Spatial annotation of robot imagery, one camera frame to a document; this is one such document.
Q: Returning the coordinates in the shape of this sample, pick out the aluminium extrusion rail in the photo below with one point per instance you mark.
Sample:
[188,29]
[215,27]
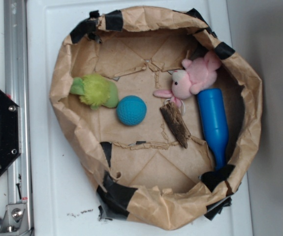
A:
[17,86]

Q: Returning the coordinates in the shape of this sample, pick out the blue dimpled ball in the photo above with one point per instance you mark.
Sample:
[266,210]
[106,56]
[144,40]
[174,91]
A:
[131,110]

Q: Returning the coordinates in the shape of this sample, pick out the dark wood chip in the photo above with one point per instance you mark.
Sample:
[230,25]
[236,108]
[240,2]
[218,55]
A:
[176,124]

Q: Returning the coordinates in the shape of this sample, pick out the metal corner bracket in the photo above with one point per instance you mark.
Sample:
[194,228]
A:
[15,220]

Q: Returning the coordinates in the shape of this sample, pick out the blue plastic bottle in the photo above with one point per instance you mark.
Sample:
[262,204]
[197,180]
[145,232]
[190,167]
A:
[214,123]

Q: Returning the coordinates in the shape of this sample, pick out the pink plush bunny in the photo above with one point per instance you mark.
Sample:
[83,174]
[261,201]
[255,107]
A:
[196,76]

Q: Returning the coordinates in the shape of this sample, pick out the brown paper bag bin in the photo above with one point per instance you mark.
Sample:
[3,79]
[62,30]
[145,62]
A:
[143,173]

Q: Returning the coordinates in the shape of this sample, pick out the green fuzzy plush toy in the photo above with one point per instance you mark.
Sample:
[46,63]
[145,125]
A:
[95,90]

